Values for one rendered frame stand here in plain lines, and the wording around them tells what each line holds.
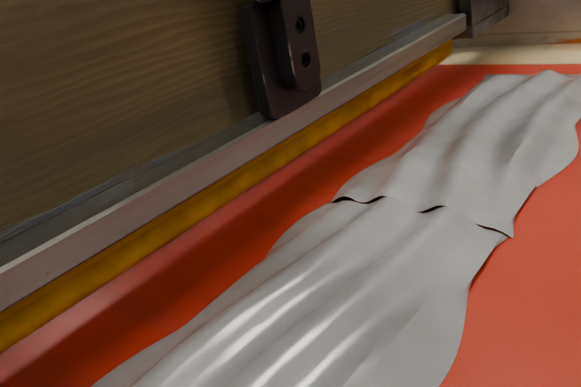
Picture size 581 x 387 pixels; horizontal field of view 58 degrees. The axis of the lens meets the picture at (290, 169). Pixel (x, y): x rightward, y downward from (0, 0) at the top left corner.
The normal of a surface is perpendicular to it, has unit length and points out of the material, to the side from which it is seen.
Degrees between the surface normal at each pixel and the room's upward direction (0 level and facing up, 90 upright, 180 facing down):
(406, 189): 33
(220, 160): 90
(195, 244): 0
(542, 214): 0
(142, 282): 0
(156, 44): 90
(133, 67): 90
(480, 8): 90
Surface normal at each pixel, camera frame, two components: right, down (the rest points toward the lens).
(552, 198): -0.18, -0.90
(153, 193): 0.78, 0.11
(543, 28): -0.60, 0.41
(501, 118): 0.28, -0.69
